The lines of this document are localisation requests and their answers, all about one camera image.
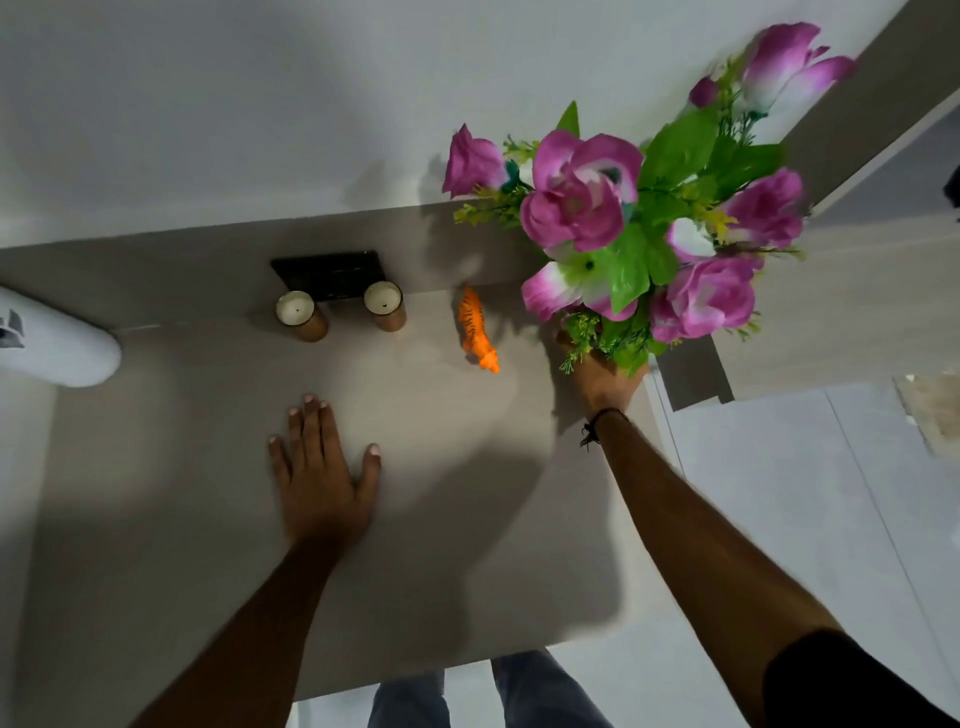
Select white cylindrical appliance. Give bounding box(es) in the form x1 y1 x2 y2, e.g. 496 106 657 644
0 285 123 390

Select black switch panel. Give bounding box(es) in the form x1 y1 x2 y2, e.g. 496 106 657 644
270 249 388 303

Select orange toy tiger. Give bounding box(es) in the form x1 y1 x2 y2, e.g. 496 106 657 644
458 285 502 375

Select person's left hand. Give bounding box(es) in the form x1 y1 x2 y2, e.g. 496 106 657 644
268 394 383 557

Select pink artificial flower bouquet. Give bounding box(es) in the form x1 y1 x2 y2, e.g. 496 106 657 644
441 21 858 378

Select black sleeve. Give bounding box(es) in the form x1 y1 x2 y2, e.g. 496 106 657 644
762 628 960 728

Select person's left forearm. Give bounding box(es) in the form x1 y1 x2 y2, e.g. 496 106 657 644
129 538 354 728

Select person's blue jeans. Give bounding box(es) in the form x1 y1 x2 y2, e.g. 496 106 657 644
366 649 615 728

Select black wrist thread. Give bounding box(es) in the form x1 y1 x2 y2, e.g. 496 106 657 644
579 407 630 450

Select person's right forearm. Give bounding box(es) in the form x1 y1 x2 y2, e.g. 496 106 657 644
591 409 845 728

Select person's right hand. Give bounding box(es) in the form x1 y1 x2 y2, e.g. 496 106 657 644
556 330 649 427

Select brown candle with white wax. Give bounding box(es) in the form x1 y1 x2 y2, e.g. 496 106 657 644
363 280 408 333
274 289 330 344

